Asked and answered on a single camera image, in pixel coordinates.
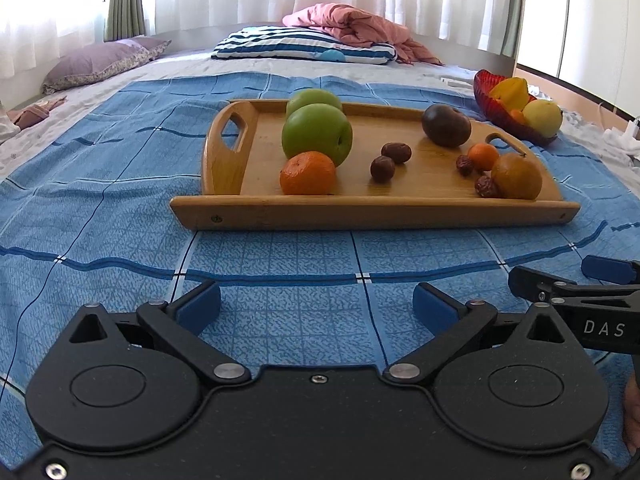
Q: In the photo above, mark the brownish orange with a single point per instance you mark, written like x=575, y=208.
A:
x=517, y=177

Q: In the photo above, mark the small white packet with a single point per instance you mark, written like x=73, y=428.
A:
x=457, y=80

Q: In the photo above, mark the white floral bed sheet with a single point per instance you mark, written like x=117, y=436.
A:
x=175, y=62

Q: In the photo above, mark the wooden tray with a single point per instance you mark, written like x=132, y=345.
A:
x=425, y=185

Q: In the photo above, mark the white wardrobe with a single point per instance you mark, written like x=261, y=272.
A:
x=590, y=20

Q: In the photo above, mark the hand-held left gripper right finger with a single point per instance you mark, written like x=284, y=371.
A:
x=435, y=308

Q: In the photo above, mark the person's right hand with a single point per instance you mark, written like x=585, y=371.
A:
x=632, y=410

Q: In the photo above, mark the brown cloth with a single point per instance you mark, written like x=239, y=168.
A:
x=30, y=115

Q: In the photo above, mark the green curtain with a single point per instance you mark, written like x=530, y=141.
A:
x=125, y=5
x=511, y=10

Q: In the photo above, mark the green apple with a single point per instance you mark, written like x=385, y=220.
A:
x=315, y=132
x=312, y=99

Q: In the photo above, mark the small orange kumquat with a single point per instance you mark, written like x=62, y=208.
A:
x=484, y=156

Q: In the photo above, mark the orange mandarin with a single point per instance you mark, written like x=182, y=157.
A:
x=307, y=175

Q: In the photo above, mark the blue white striped pillow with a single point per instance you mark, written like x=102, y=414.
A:
x=280, y=42

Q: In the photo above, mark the yellow star fruit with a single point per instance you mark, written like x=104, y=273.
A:
x=510, y=92

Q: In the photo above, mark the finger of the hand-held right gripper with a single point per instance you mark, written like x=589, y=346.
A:
x=610, y=269
x=540, y=285

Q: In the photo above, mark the blue checked blanket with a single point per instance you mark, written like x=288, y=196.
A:
x=100, y=210

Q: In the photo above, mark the small orange fruit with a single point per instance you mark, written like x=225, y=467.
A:
x=517, y=116

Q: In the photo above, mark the yellow pear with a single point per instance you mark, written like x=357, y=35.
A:
x=542, y=117

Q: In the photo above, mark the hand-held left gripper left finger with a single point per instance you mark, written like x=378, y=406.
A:
x=200, y=305

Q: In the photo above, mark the purple pillow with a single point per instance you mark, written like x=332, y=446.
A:
x=95, y=62

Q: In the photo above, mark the red glass bowl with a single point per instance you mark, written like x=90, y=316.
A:
x=485, y=92

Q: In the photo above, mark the wooden side board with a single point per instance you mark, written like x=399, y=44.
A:
x=580, y=95

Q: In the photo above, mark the pink quilt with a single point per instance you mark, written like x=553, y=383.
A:
x=360, y=22

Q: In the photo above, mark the red date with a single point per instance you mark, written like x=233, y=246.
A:
x=464, y=165
x=396, y=152
x=485, y=187
x=382, y=169

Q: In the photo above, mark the dark purple round fruit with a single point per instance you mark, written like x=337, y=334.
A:
x=445, y=125

